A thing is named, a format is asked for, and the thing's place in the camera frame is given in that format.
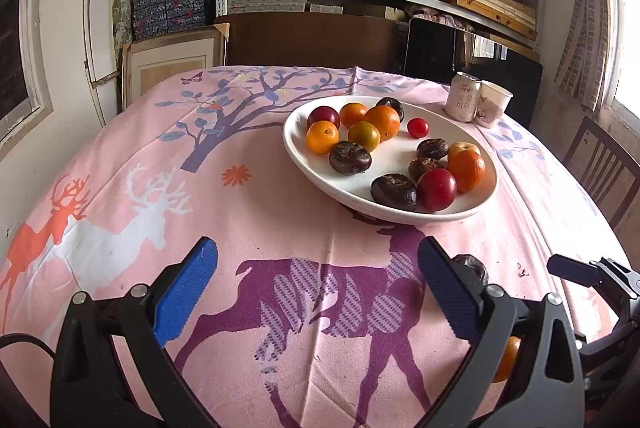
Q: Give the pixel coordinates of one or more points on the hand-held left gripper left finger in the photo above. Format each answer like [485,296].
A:
[185,288]

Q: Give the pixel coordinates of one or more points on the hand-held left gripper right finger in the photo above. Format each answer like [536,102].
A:
[447,288]

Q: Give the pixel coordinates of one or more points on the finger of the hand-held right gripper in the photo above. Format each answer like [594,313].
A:
[570,269]

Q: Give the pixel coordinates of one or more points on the dark purple water chestnut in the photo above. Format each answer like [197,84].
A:
[474,267]
[391,105]
[393,191]
[350,156]
[432,148]
[424,168]

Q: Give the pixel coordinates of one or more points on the red plum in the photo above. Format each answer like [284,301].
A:
[436,189]
[323,115]

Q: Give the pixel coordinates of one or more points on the white oval plate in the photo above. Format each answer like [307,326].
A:
[395,153]

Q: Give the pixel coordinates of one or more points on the red cherry tomato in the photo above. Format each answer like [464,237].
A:
[417,127]

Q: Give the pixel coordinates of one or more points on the greenish orange tangerine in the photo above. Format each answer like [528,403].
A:
[364,135]

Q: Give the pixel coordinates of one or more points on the small dark peel scraps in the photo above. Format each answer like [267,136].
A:
[522,270]

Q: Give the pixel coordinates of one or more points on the pink printed tablecloth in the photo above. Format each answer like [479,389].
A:
[250,208]

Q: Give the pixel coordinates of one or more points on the wooden chair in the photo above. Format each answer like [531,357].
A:
[600,168]

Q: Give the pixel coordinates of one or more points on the yellow round fruit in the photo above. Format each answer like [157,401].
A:
[465,148]

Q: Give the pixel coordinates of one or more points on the white paper cup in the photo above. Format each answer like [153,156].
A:
[492,105]

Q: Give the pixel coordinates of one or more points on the pale drink can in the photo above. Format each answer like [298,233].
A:
[462,100]

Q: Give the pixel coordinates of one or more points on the black monitor screen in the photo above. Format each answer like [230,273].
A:
[520,78]

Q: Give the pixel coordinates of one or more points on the wooden framed panel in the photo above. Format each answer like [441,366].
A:
[170,68]

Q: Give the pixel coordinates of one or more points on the bright window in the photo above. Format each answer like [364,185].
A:
[631,48]

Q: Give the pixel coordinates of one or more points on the black glossy panel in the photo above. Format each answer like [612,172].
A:
[430,48]

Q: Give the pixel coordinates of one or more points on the checked curtain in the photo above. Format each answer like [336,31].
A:
[582,23]

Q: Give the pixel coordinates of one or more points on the pink cloth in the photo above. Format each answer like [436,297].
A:
[435,15]

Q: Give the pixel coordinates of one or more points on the brown wooden board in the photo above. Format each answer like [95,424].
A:
[310,40]

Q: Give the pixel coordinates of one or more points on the white leaning board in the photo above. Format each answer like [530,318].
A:
[92,23]

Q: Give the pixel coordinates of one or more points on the stack of blue patterned boxes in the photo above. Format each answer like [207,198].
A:
[167,5]

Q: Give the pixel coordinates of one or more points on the white framed window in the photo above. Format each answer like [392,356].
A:
[20,43]

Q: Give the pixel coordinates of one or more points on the stack of pale patterned boxes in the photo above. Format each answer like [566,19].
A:
[265,1]

